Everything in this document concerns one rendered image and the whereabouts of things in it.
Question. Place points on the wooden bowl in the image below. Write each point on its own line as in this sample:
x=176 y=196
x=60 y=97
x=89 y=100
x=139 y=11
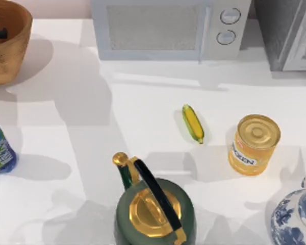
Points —
x=7 y=51

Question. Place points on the yellow corn cob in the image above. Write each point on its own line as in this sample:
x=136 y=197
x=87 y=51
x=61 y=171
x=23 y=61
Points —
x=193 y=124

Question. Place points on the blue and white teapot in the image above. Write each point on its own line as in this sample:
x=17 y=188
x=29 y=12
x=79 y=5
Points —
x=295 y=211

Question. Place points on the green and gold kettle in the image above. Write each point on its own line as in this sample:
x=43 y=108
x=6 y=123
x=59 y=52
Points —
x=153 y=204

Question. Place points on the pale microwave oven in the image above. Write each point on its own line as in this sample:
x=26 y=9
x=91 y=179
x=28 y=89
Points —
x=153 y=28

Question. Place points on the round microwave knob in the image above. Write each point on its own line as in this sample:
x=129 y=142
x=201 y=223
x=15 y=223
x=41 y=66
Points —
x=226 y=37
x=230 y=15

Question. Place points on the yellow can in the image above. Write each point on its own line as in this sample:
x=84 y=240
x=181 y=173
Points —
x=252 y=148

